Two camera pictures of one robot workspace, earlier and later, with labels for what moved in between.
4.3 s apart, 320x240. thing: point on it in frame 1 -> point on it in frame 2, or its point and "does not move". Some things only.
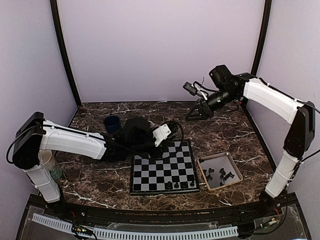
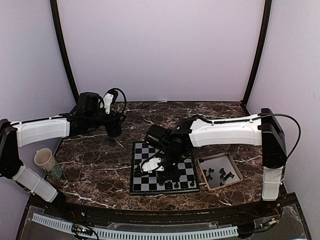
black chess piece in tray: x=228 y=175 does not move
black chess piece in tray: x=209 y=177 does not move
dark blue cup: x=112 y=123 does not move
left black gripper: x=158 y=153 -> x=115 y=118
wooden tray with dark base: x=219 y=170 does not move
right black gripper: x=204 y=109 -> x=174 y=174
